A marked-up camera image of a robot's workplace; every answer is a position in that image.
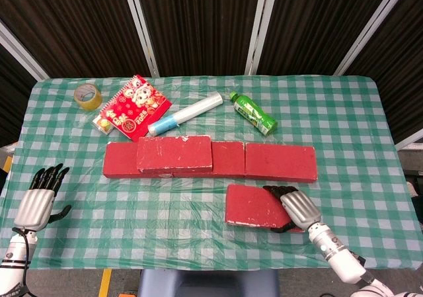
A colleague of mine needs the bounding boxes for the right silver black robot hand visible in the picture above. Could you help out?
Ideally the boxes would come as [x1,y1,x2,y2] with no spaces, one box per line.
[262,185,323,234]

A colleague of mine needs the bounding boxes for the green drink bottle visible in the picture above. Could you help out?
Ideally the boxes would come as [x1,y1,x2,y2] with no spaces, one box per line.
[229,91,278,135]

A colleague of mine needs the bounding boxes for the yellowish packing tape roll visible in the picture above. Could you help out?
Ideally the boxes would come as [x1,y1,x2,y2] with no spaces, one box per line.
[73,83,102,112]

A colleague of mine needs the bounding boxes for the small clear fruit print box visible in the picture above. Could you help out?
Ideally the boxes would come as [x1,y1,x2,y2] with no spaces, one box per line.
[92,115,115,135]

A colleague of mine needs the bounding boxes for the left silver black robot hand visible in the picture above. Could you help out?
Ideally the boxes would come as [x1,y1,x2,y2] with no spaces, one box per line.
[13,163,73,231]

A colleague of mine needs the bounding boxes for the white screen frame post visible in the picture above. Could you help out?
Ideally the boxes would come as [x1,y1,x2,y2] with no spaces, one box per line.
[245,0,280,76]
[0,21,50,81]
[120,0,160,77]
[332,0,410,76]

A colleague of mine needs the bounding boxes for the red spiral desk calendar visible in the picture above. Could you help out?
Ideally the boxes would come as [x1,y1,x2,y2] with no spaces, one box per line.
[98,74,173,142]

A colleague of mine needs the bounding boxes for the dark ribbed screen panel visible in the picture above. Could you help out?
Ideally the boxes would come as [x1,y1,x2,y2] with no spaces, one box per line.
[0,0,149,79]
[135,0,264,77]
[345,0,423,142]
[260,0,397,76]
[0,42,37,146]

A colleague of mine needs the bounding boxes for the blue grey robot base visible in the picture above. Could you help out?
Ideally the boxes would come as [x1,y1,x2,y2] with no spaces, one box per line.
[137,269,280,297]

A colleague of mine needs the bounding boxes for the green white checked tablecloth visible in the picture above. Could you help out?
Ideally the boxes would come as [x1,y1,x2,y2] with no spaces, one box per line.
[0,74,423,271]

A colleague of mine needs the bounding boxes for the clear plastic bag roll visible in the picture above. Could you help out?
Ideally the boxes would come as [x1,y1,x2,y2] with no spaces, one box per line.
[147,91,223,136]

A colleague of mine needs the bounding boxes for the red brick front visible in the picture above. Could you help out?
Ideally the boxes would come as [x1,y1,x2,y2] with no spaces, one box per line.
[224,183,305,233]

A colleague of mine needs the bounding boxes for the red brick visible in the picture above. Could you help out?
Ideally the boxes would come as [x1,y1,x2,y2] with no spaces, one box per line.
[136,136,213,174]
[244,142,319,183]
[102,141,174,179]
[224,183,305,233]
[171,141,246,179]

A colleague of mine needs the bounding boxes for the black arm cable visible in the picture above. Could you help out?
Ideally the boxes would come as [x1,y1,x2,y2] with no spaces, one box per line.
[11,226,33,297]

